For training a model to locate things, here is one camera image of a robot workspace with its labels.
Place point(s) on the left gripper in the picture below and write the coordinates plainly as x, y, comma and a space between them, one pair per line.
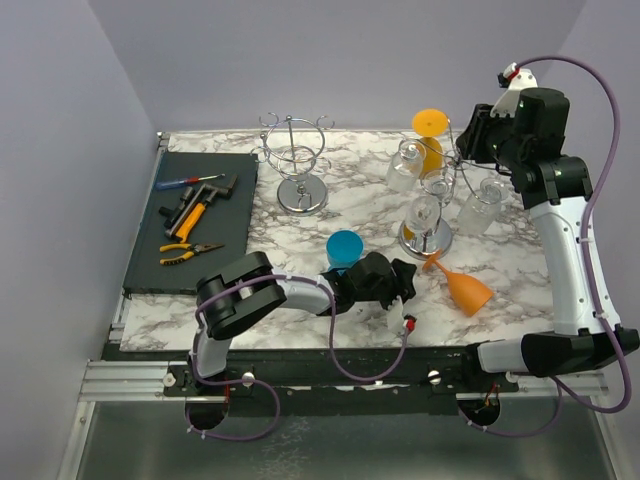
401, 283

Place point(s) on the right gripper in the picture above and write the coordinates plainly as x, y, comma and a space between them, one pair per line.
465, 141

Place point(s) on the yellow plastic goblet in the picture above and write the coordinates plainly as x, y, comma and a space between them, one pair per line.
428, 124

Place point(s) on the scrolled chrome glass rack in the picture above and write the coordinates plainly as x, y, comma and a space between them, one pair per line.
442, 237

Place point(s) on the small clear wine glass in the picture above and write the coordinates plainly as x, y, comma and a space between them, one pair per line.
405, 166

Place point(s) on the blue plastic goblet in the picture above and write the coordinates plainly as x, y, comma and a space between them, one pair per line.
344, 248

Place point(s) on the clear ribbed wine glass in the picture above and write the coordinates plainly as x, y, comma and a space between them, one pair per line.
482, 207

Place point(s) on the clear stemmed wine glass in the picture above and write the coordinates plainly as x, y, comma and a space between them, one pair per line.
425, 211

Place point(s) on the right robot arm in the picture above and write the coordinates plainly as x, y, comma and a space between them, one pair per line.
587, 333

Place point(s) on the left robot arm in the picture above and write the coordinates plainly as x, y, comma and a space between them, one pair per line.
242, 293

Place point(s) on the round chrome glass rack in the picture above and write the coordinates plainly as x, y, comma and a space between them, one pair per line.
292, 147

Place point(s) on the orange plastic goblet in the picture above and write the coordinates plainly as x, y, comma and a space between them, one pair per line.
469, 294

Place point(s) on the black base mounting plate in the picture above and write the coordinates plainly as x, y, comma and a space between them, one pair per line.
306, 382

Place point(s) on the black orange hammer tool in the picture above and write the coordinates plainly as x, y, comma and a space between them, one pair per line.
196, 207

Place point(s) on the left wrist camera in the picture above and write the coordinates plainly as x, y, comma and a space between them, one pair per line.
396, 320

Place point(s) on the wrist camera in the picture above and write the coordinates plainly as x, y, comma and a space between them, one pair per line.
513, 79
396, 320

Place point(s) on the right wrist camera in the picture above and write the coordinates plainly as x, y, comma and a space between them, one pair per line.
513, 79

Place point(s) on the yellow handled pliers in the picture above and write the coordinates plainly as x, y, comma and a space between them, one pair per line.
188, 251

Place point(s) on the aluminium rail frame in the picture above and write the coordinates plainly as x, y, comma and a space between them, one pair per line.
139, 433

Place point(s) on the blue handled screwdriver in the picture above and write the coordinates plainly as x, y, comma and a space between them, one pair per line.
183, 182

